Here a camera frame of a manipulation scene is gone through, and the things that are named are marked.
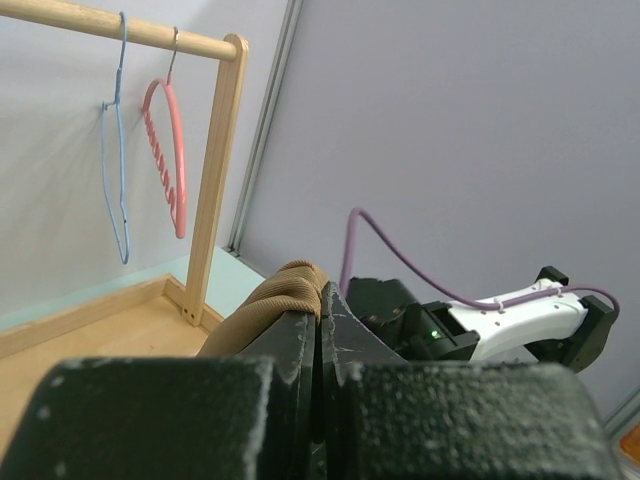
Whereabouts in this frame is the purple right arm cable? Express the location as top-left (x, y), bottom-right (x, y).
top-left (340, 206), bottom-right (619, 314)

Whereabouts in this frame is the wooden clothes rack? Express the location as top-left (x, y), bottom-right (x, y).
top-left (0, 0), bottom-right (250, 361)

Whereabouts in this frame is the pink plastic hanger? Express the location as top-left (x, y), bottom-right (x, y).
top-left (142, 27), bottom-right (189, 240)

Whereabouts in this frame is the light blue wire hanger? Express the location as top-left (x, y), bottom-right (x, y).
top-left (101, 10), bottom-right (131, 265)

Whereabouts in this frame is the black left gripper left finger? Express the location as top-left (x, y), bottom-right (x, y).
top-left (1, 312), bottom-right (316, 479)

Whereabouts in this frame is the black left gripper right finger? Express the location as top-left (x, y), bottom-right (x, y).
top-left (319, 284), bottom-right (622, 479)

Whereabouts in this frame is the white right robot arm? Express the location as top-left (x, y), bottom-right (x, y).
top-left (346, 266), bottom-right (620, 373)

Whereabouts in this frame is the tan brown skirt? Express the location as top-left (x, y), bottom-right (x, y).
top-left (198, 260), bottom-right (329, 357)

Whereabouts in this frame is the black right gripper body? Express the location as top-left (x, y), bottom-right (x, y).
top-left (346, 277), bottom-right (475, 361)

